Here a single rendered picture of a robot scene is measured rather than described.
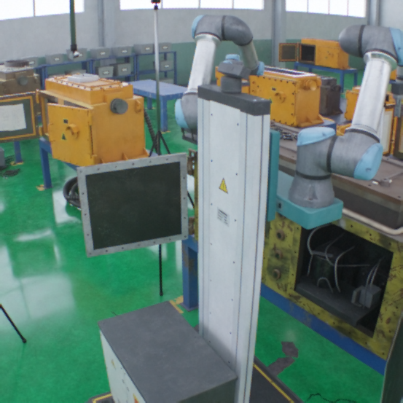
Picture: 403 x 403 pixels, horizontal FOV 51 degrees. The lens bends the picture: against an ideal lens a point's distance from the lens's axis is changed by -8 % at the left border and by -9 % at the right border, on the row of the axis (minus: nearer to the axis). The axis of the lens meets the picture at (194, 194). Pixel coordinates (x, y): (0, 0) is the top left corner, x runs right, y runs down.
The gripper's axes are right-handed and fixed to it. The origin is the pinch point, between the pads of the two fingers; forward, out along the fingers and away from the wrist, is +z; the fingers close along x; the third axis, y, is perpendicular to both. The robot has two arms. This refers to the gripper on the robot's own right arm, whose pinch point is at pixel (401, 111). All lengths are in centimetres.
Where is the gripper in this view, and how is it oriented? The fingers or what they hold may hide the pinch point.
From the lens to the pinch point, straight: 209.2
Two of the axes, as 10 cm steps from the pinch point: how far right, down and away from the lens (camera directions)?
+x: -8.7, 2.0, -4.5
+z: 0.1, 9.2, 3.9
